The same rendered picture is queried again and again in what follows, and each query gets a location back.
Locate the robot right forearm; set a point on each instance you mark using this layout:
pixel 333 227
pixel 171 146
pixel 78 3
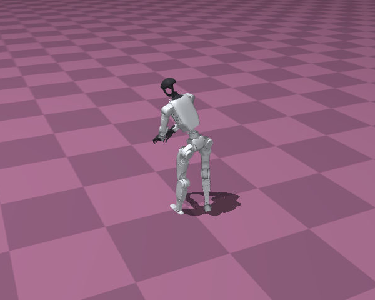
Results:
pixel 175 128

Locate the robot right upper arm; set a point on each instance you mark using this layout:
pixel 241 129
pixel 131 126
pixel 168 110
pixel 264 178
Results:
pixel 191 96

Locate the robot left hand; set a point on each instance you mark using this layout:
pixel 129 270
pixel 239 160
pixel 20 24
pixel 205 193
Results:
pixel 156 138

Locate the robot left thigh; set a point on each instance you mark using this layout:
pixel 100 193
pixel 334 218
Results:
pixel 185 153

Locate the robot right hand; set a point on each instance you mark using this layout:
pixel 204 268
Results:
pixel 169 133

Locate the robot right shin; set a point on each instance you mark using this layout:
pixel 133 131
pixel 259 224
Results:
pixel 206 185

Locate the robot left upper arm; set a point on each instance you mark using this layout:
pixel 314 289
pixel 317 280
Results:
pixel 166 111

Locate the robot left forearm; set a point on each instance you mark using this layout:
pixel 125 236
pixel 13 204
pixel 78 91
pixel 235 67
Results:
pixel 162 136

